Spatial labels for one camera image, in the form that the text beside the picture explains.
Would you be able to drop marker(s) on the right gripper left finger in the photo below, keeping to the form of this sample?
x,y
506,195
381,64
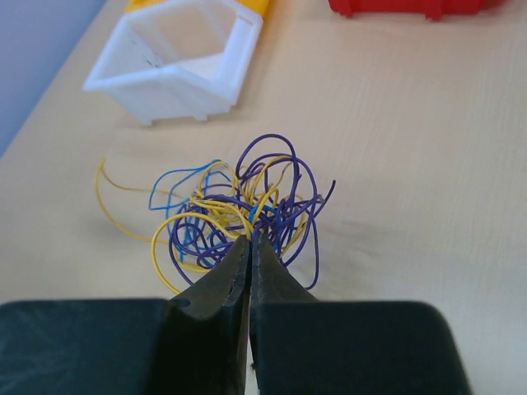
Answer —
x,y
194,343

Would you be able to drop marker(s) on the red plastic bin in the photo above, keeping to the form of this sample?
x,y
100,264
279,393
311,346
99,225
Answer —
x,y
432,9

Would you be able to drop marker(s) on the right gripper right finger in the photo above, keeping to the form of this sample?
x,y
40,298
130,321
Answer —
x,y
302,345

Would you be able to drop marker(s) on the white plastic bin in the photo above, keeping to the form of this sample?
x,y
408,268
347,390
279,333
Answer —
x,y
178,59

